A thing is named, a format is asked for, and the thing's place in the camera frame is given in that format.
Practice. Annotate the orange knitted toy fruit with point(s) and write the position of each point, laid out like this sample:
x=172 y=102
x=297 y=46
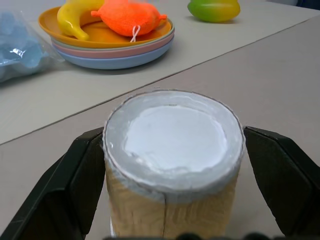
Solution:
x=127 y=16

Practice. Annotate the cardboard can with white lid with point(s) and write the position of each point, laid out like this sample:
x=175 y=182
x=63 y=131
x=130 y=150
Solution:
x=172 y=160

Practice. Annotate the orange plastic plate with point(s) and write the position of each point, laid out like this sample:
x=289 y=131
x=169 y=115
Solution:
x=100 y=37

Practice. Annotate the yellow toy banana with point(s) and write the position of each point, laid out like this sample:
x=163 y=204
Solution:
x=71 y=18

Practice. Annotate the blue plastic plate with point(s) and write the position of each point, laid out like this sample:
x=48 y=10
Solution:
x=112 y=62

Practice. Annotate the pink plastic plate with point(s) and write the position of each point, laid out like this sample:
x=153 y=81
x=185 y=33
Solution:
x=120 y=53

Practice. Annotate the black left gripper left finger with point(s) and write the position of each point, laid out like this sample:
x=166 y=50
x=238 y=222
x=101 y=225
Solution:
x=60 y=190

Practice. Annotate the green yellow toy mango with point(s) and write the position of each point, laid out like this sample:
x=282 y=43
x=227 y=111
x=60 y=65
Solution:
x=213 y=10

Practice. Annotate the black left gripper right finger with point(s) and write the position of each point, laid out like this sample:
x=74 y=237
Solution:
x=282 y=180

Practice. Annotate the clear bag of blue items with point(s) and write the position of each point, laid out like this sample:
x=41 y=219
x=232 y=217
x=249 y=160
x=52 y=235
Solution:
x=17 y=47

